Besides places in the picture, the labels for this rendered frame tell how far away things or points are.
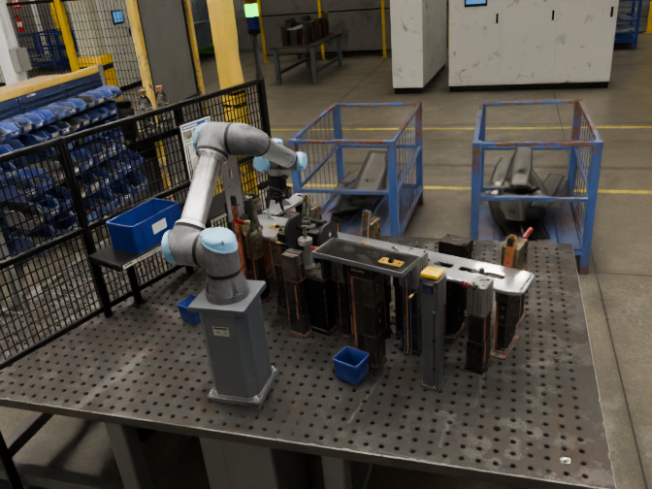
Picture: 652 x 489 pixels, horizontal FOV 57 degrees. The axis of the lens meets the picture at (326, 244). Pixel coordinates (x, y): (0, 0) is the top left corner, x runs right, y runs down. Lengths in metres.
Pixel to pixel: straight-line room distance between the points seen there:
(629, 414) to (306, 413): 1.77
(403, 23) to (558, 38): 2.36
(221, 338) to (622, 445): 1.94
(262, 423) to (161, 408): 0.39
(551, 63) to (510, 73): 0.60
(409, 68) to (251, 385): 8.51
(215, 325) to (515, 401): 1.06
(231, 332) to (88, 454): 1.48
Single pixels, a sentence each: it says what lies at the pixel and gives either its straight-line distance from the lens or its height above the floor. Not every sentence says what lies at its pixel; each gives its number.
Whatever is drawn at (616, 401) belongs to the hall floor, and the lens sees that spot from 3.43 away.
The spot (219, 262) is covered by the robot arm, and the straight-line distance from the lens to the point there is 1.98.
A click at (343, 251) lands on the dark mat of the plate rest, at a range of 2.15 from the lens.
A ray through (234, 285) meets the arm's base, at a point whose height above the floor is 1.16.
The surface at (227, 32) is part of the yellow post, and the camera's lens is 3.32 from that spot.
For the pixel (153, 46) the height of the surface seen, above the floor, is 1.58.
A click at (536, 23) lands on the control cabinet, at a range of 10.10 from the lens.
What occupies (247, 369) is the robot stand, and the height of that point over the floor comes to 0.85.
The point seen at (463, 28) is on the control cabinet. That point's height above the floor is 0.98.
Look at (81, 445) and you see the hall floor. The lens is 3.42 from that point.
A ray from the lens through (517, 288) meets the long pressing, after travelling 2.24.
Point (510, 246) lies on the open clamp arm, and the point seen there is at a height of 1.06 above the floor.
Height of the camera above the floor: 2.11
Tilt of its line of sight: 25 degrees down
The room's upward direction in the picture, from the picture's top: 5 degrees counter-clockwise
